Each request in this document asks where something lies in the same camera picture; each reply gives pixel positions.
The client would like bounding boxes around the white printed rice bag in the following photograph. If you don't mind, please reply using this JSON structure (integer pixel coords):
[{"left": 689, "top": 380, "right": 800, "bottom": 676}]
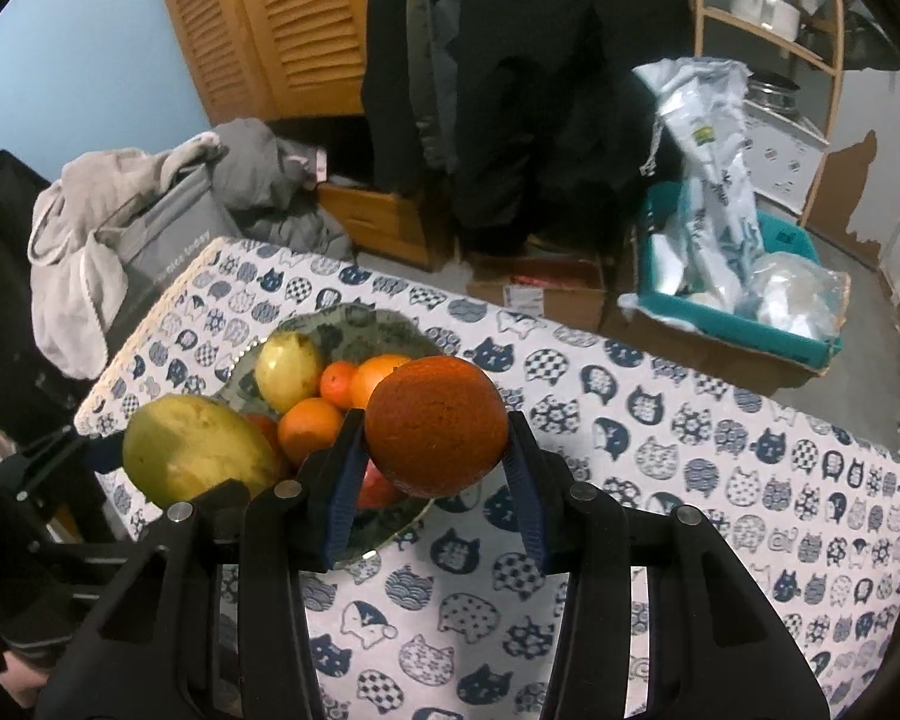
[{"left": 634, "top": 56, "right": 767, "bottom": 314}]

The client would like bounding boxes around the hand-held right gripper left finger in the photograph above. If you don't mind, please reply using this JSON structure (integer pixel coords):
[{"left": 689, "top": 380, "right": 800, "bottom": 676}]
[{"left": 36, "top": 409, "right": 368, "bottom": 720}]

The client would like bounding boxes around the cat print tablecloth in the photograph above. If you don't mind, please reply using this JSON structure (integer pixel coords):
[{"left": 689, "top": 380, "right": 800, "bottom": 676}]
[{"left": 75, "top": 236, "right": 900, "bottom": 720}]

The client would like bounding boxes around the grey clothes pile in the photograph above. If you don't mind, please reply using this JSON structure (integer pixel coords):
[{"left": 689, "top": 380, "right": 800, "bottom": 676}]
[{"left": 210, "top": 118, "right": 355, "bottom": 265}]

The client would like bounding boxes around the steel steamer pot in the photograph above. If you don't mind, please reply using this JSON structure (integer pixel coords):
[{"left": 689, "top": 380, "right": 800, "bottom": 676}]
[{"left": 746, "top": 71, "right": 803, "bottom": 113}]

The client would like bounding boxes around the labelled cardboard box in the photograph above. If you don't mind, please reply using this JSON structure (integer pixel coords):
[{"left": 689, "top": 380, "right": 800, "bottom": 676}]
[{"left": 465, "top": 251, "right": 610, "bottom": 334}]

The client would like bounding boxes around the plain cardboard box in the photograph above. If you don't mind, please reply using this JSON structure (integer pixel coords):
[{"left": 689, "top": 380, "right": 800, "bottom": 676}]
[{"left": 604, "top": 292, "right": 835, "bottom": 392}]

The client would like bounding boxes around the grey fabric bag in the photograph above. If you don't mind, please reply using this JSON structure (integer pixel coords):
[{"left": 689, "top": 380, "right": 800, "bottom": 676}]
[{"left": 94, "top": 165, "right": 242, "bottom": 332}]

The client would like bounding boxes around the small tangerine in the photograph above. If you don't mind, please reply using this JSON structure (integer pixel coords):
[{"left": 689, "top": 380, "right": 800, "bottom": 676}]
[
  {"left": 365, "top": 356, "right": 511, "bottom": 497},
  {"left": 319, "top": 361, "right": 359, "bottom": 410}
]

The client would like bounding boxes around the black case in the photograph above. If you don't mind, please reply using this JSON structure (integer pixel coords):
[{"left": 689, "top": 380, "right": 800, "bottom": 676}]
[{"left": 0, "top": 150, "right": 77, "bottom": 460}]

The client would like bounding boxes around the red apple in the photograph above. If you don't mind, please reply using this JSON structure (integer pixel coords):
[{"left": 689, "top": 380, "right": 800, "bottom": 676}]
[
  {"left": 356, "top": 461, "right": 404, "bottom": 510},
  {"left": 244, "top": 412, "right": 281, "bottom": 452}
]

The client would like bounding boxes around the yellow lemon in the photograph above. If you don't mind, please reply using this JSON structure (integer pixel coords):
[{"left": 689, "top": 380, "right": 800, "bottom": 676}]
[
  {"left": 122, "top": 395, "right": 284, "bottom": 509},
  {"left": 256, "top": 331, "right": 325, "bottom": 413}
]

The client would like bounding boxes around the white patterned drawer box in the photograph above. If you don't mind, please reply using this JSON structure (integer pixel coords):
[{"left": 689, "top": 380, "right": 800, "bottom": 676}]
[{"left": 742, "top": 101, "right": 831, "bottom": 216}]

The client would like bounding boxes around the teal plastic basket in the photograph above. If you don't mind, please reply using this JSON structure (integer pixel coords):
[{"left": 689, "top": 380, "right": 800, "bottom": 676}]
[{"left": 637, "top": 180, "right": 846, "bottom": 370}]

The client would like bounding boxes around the wooden drawer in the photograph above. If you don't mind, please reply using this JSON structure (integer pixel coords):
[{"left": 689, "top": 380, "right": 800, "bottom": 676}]
[{"left": 316, "top": 180, "right": 460, "bottom": 272}]

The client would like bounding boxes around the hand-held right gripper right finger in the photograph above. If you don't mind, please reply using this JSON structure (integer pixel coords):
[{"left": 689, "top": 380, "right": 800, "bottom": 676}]
[{"left": 499, "top": 412, "right": 830, "bottom": 720}]

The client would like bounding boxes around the beige hoodie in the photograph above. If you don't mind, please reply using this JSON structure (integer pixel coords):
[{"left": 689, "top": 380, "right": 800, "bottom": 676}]
[{"left": 28, "top": 131, "right": 224, "bottom": 381}]

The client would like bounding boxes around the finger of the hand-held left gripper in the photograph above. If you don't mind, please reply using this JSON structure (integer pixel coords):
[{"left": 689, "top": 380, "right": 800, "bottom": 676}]
[
  {"left": 187, "top": 476, "right": 253, "bottom": 542},
  {"left": 82, "top": 435, "right": 133, "bottom": 476}
]

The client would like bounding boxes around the wooden louvered wardrobe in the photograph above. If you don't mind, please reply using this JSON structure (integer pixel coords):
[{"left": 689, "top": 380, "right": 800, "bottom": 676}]
[{"left": 150, "top": 0, "right": 376, "bottom": 126}]

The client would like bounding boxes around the scalloped glass plate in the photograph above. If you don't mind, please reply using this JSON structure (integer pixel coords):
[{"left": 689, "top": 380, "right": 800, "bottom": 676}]
[{"left": 217, "top": 304, "right": 443, "bottom": 565}]

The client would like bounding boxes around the clear plastic bag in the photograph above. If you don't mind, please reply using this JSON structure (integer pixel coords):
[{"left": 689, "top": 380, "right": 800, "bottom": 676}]
[{"left": 735, "top": 251, "right": 854, "bottom": 340}]

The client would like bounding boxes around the wooden shelf rack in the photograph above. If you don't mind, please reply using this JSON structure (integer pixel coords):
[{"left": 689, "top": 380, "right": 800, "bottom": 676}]
[{"left": 686, "top": 0, "right": 850, "bottom": 227}]

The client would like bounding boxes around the dark green hanging bag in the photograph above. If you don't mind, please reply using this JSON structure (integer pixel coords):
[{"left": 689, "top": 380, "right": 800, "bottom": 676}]
[{"left": 802, "top": 7, "right": 900, "bottom": 74}]

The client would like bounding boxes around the black coat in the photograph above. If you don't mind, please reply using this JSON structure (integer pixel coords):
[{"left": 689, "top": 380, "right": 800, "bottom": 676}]
[{"left": 450, "top": 0, "right": 695, "bottom": 257}]

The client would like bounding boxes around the black jacket with grey panel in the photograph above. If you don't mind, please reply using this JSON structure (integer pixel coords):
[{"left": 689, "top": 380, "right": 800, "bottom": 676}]
[{"left": 360, "top": 0, "right": 467, "bottom": 190}]

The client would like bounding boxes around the orange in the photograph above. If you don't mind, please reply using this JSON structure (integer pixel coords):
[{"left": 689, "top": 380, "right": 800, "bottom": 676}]
[
  {"left": 277, "top": 397, "right": 346, "bottom": 467},
  {"left": 349, "top": 354, "right": 413, "bottom": 410}
]

